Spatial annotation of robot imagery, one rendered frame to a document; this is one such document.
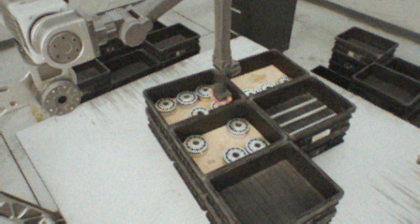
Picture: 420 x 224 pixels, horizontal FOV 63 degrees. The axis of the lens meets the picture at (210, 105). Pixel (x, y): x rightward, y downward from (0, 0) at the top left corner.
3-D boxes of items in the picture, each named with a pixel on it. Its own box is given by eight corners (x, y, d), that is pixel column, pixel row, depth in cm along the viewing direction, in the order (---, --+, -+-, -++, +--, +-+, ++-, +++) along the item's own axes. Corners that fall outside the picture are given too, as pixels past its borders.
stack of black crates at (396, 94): (405, 136, 250) (430, 86, 222) (384, 156, 235) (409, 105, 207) (356, 109, 274) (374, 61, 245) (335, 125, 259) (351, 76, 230)
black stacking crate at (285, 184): (248, 266, 109) (251, 248, 102) (203, 199, 129) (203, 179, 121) (337, 212, 124) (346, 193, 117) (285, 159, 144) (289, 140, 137)
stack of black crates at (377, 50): (382, 89, 294) (400, 43, 265) (363, 104, 279) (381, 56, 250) (340, 69, 317) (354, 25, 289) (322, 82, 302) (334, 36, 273)
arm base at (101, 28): (82, 47, 101) (72, 8, 93) (108, 38, 105) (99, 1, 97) (96, 58, 96) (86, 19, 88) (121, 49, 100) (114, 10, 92)
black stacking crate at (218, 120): (202, 198, 129) (202, 179, 122) (170, 148, 149) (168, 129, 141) (284, 158, 144) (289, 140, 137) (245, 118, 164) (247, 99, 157)
